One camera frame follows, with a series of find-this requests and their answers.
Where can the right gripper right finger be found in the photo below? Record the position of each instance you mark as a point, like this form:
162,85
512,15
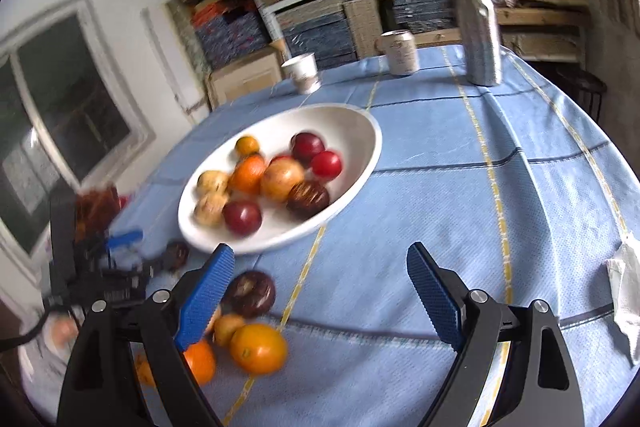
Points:
539,386

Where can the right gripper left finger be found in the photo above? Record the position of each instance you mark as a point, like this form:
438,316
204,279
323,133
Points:
101,387

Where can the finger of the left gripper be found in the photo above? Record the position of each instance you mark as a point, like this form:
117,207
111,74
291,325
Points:
151,267
124,240

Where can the yellow potato-like fruit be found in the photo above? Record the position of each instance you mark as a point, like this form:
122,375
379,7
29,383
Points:
208,210

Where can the pale yellow fruit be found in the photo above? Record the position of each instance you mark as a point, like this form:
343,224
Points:
212,181

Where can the dark purple plum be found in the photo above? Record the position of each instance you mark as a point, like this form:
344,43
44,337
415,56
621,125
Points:
242,217

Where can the large yellow pomegranate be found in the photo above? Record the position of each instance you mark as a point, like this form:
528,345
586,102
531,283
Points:
279,178

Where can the red cherry tomato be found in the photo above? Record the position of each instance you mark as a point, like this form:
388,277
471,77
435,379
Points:
327,165

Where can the person's left hand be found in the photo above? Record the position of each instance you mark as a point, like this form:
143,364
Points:
59,333

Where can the dark passion fruit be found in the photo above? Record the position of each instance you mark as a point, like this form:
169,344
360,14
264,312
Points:
175,256
251,294

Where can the brown cloth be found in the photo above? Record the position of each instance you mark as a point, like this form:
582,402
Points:
95,210

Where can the rough orange fruit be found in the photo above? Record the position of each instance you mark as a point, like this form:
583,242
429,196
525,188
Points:
143,370

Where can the small yellow fruit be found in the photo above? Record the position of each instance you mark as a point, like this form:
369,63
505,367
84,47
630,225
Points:
225,327

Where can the orange tangerine on table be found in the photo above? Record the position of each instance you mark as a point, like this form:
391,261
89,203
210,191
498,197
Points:
201,359

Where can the orange tangerine in bowl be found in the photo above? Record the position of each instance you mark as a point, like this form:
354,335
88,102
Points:
247,175

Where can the large yellow orange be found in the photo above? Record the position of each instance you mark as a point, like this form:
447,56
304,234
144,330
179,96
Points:
258,349

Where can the white oval serving bowl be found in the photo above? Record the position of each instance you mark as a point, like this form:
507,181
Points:
349,130

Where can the white crumpled tissue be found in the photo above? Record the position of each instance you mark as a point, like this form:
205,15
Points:
623,274

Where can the small yellow-orange citrus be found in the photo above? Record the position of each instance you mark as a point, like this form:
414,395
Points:
247,145

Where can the dark brown mangosteen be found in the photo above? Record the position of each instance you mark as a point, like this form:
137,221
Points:
307,198

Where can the dark red plum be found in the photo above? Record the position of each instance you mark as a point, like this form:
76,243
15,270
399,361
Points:
305,146

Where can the cardboard box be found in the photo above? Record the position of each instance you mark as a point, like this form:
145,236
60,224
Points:
248,74

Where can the white paper cup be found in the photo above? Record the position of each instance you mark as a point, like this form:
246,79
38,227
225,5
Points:
303,71

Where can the silver metal bottle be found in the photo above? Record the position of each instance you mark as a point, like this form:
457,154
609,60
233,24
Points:
479,32

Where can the window with white frame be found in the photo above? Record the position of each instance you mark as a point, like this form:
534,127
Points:
68,119

